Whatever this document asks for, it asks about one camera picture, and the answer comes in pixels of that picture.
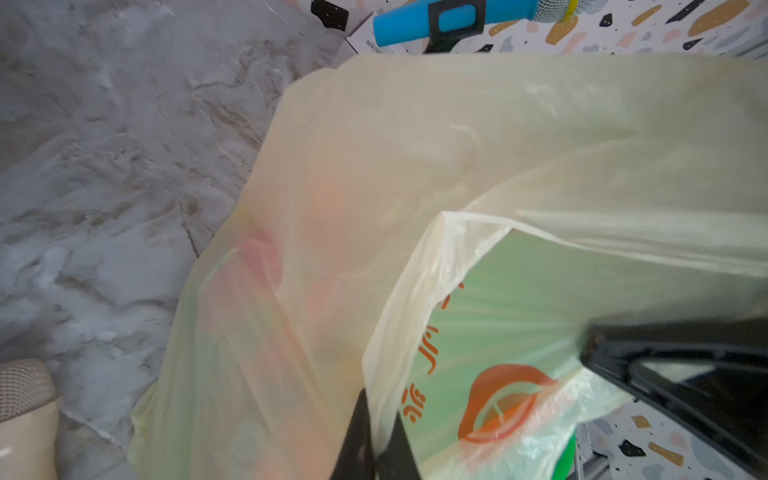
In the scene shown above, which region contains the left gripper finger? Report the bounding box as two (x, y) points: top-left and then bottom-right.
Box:
(329, 389), (421, 480)

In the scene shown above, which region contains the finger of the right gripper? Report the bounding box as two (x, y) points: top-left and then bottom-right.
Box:
(580, 316), (767, 477)

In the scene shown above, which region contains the yellow plastic bag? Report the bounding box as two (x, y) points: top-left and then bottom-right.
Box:
(130, 54), (767, 479)

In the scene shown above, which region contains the green plastic basket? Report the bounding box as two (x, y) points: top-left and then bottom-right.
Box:
(551, 434), (577, 480)

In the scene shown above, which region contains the beige toy microphone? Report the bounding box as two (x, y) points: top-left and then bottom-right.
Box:
(1, 359), (59, 479)

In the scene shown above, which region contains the white cardboard box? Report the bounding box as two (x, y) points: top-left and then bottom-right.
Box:
(346, 13), (393, 55)

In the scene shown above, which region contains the black microphone stand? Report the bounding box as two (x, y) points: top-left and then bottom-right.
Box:
(424, 0), (486, 54)

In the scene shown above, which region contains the blue toy microphone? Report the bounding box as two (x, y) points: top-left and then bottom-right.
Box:
(373, 0), (592, 47)

